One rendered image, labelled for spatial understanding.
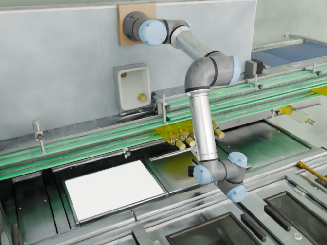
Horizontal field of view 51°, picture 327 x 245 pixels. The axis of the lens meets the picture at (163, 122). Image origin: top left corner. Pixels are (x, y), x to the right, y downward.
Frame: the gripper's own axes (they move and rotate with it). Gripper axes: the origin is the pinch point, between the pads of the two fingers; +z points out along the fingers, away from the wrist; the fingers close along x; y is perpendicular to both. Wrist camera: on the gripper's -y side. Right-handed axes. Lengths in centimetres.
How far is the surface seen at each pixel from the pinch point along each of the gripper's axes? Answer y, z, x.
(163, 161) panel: -6.5, 19.7, -12.3
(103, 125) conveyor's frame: -31, 41, 6
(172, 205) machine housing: -17.5, -14.0, -12.9
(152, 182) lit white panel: -19.5, 4.7, -11.9
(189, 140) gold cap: 4.8, 11.0, 1.8
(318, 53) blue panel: 146, 62, 13
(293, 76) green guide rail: 93, 33, 13
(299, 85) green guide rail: 98, 31, 6
